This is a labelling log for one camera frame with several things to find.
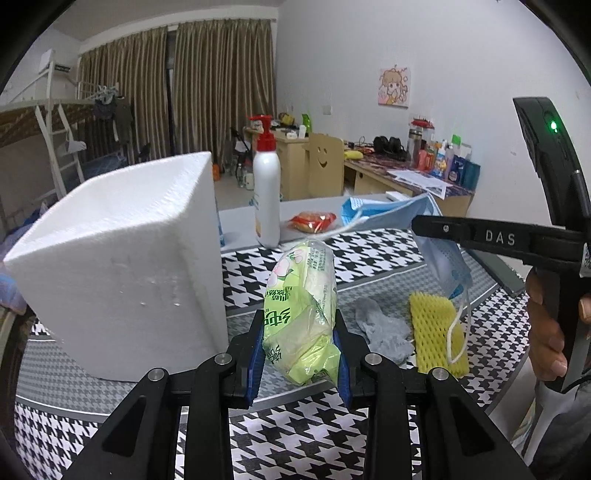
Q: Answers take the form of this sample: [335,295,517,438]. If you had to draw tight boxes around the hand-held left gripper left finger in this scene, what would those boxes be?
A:
[62,310,265,480]

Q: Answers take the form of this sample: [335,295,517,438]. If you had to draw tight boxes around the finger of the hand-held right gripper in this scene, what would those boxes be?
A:
[411,215,532,254]

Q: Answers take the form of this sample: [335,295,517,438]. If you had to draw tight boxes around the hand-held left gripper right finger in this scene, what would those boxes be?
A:
[332,309,532,480]

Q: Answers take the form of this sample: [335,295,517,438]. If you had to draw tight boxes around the blue face mask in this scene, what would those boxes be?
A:
[318,193,474,366]

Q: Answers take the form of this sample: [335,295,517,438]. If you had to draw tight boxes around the grey sock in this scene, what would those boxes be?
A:
[355,296,414,363]

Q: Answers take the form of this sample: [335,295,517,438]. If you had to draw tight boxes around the green tissue packet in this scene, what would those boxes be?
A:
[262,239,341,386]

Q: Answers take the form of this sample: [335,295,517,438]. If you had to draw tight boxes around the yellow foam net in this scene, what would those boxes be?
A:
[409,292,469,377]

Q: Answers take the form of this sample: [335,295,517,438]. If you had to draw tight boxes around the white foam box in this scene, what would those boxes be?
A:
[4,151,229,383]

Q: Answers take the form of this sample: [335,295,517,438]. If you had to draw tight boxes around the person's right forearm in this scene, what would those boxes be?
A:
[522,378,591,480]

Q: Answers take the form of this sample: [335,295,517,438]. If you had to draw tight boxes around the person's right hand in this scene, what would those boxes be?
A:
[525,270,591,381]

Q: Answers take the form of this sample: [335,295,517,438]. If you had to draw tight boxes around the printed paper sheets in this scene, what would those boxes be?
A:
[387,168,455,199]

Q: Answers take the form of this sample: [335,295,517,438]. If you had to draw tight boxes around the group of toiletry bottles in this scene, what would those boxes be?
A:
[409,115,481,188]

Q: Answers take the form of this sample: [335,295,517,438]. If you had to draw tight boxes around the wooden desk with patterned cover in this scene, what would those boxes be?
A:
[344,148,474,217]

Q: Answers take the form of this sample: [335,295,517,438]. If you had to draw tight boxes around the houndstooth tablecloth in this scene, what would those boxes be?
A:
[14,196,536,480]

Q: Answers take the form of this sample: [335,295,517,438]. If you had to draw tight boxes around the black phone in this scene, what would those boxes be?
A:
[475,251,528,296]

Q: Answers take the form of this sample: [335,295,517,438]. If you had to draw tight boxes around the black headphones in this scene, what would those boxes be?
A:
[373,136,407,160]

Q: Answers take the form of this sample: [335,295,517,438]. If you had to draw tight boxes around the wooden chair with smiley cutout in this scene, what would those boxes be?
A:
[308,133,345,198]

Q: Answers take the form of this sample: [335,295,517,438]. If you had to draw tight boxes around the red snack packet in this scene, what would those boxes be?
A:
[288,211,337,232]

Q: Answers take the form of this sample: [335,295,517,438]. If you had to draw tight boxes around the white pump bottle red cap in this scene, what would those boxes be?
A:
[248,115,282,247]

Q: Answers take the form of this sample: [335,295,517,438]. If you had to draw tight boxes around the blue plaid mattress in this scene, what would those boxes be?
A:
[81,154,125,178]

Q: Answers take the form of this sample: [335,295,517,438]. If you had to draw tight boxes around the brown curtain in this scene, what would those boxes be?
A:
[173,18,278,153]
[78,28,169,160]

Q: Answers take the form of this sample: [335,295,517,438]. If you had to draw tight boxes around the blue plaid blanket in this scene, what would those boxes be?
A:
[0,217,33,315]

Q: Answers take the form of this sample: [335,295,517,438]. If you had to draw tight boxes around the dark hanging clothes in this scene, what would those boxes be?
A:
[92,95,134,139]

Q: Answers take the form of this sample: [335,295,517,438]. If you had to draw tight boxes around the white bunk bed ladder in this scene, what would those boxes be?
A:
[36,104,86,195]

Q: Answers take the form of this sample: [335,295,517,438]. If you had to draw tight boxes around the white metal bunk bed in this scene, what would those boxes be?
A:
[0,60,139,241]

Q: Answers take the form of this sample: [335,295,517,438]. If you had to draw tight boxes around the white air conditioner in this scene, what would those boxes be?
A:
[39,48,74,73]

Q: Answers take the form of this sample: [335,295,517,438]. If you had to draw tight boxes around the cartoon wall poster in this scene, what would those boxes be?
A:
[378,66,411,108]

